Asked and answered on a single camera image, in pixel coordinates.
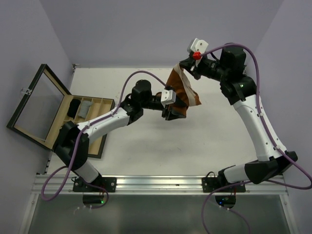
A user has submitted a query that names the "glass box lid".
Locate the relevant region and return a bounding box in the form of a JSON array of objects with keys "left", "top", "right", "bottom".
[{"left": 7, "top": 64, "right": 73, "bottom": 150}]

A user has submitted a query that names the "aluminium mounting rail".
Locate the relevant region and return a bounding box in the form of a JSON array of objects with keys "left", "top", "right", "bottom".
[{"left": 31, "top": 175, "right": 288, "bottom": 196}]

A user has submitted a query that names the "white wall latch clip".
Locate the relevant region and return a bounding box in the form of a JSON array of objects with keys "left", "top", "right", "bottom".
[{"left": 20, "top": 88, "right": 32, "bottom": 96}]

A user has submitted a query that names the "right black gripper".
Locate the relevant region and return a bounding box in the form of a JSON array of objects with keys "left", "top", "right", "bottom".
[{"left": 179, "top": 53, "right": 229, "bottom": 81}]

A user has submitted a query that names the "grey striped underwear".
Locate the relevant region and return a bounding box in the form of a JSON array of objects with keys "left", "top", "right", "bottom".
[{"left": 78, "top": 100, "right": 93, "bottom": 118}]

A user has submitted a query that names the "black underwear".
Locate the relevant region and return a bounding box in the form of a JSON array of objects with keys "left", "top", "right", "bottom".
[{"left": 67, "top": 98, "right": 81, "bottom": 118}]

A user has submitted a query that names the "wooden compartment organizer box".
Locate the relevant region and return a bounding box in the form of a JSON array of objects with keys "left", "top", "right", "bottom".
[{"left": 43, "top": 96, "right": 116, "bottom": 159}]

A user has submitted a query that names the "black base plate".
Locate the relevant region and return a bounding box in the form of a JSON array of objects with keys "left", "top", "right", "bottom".
[
  {"left": 201, "top": 171, "right": 246, "bottom": 193},
  {"left": 73, "top": 176, "right": 117, "bottom": 193}
]

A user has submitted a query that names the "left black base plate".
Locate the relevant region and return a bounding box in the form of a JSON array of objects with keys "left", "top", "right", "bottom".
[{"left": 73, "top": 176, "right": 117, "bottom": 193}]

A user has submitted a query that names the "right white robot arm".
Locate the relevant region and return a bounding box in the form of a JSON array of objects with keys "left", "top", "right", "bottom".
[{"left": 180, "top": 46, "right": 298, "bottom": 192}]

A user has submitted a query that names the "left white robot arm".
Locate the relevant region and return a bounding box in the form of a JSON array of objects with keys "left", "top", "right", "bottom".
[{"left": 53, "top": 80, "right": 187, "bottom": 192}]

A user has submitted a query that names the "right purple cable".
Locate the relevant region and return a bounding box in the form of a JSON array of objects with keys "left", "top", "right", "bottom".
[{"left": 201, "top": 42, "right": 312, "bottom": 234}]

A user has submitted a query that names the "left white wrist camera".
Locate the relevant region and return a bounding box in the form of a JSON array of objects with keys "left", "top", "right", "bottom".
[{"left": 160, "top": 90, "right": 176, "bottom": 107}]

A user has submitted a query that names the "orange underwear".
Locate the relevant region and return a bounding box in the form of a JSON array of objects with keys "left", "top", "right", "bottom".
[{"left": 166, "top": 63, "right": 201, "bottom": 108}]

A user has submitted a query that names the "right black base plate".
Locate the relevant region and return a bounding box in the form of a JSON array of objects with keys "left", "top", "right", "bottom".
[{"left": 201, "top": 171, "right": 246, "bottom": 193}]

